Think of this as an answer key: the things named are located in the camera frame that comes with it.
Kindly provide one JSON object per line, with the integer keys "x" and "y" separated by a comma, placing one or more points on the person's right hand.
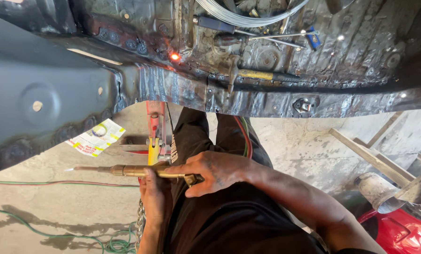
{"x": 219, "y": 169}

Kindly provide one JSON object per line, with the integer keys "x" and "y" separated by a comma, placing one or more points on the person's left hand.
{"x": 156, "y": 201}

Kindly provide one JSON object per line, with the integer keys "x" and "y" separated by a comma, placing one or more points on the brass welding torch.
{"x": 133, "y": 171}

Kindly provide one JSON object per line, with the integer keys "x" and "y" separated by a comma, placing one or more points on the person's black trousers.
{"x": 214, "y": 218}

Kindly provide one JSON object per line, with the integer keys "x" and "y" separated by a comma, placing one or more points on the red floor jack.
{"x": 157, "y": 130}

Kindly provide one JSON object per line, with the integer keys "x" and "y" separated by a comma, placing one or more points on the white printed paper leaflet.
{"x": 96, "y": 138}

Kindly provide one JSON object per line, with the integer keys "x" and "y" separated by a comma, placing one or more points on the dark welded car body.
{"x": 90, "y": 81}

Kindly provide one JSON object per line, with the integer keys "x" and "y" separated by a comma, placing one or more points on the wooden planks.
{"x": 372, "y": 158}

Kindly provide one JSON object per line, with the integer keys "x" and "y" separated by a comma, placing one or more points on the grey metal pipe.
{"x": 376, "y": 192}

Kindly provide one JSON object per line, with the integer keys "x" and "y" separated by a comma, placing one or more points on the small blue tool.
{"x": 314, "y": 38}

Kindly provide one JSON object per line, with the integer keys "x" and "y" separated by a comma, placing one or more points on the red car panel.
{"x": 404, "y": 232}

